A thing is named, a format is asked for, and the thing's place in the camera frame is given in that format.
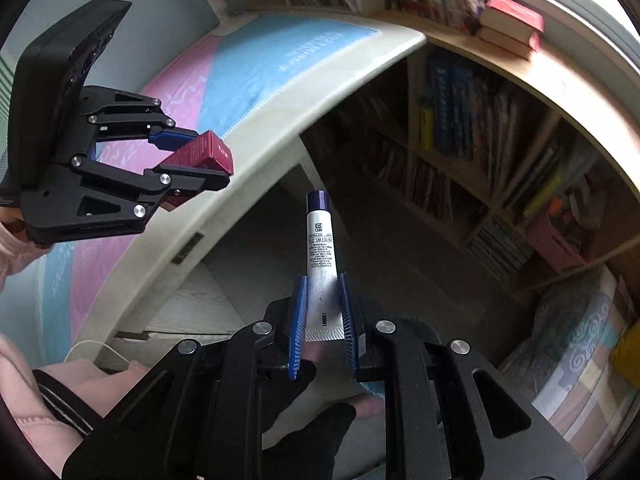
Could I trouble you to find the maroon white small box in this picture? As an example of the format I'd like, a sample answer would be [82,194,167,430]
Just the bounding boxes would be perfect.
[149,128,234,191]

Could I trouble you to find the white cream tube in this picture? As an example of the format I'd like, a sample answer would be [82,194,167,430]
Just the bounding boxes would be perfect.
[305,190,344,342]

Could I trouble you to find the pink sleeve left forearm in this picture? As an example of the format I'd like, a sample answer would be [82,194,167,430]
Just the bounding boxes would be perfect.
[0,224,51,288]

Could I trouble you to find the teal trash bin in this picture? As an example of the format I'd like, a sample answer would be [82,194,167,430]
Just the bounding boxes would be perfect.
[355,316,440,401]

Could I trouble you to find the left hand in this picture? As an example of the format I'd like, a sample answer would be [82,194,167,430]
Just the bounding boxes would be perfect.
[1,206,51,256]

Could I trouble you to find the white desk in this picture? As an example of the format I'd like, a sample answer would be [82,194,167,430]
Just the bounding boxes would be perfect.
[70,11,426,356]

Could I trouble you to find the patterned bed quilt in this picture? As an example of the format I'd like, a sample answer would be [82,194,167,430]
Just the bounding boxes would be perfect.
[499,266,639,472]

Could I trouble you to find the yellow cushion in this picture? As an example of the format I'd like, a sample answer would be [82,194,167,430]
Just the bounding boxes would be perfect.
[610,322,640,388]

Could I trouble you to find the pink storage basket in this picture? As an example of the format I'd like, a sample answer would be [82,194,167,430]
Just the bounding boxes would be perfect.
[525,212,586,274]

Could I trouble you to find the wooden bookshelf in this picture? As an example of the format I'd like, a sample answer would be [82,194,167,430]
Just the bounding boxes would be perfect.
[184,0,640,311]

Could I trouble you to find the stacked red books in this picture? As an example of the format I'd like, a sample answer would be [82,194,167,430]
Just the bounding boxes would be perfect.
[476,0,544,61]

